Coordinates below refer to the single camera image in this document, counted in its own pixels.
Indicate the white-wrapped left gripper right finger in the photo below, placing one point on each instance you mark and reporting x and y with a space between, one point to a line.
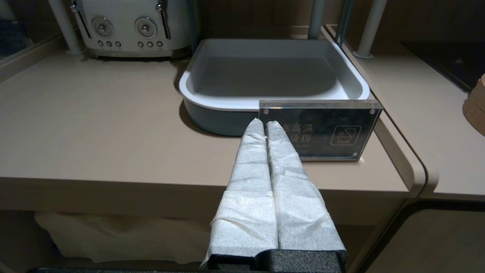
299 216

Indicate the three-tier grey tray rack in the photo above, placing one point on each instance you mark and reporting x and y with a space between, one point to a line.
344 22

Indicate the black induction cooktop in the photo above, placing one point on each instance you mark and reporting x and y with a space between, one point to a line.
451 62

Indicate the large grey rack tray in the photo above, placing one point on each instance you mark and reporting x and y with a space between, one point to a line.
265 74

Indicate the white retro toaster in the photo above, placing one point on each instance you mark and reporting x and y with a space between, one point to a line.
129 11

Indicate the white cloth under counter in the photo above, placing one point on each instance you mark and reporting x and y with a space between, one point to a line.
113 235

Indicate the long white support pole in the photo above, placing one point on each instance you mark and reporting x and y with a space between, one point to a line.
65 29

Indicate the acrylic hot warning sign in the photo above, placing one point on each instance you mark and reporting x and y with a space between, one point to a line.
333 128

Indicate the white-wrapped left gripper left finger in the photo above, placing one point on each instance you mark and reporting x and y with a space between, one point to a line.
250 211

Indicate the bamboo steamer basket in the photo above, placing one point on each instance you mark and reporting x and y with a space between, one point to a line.
476 112

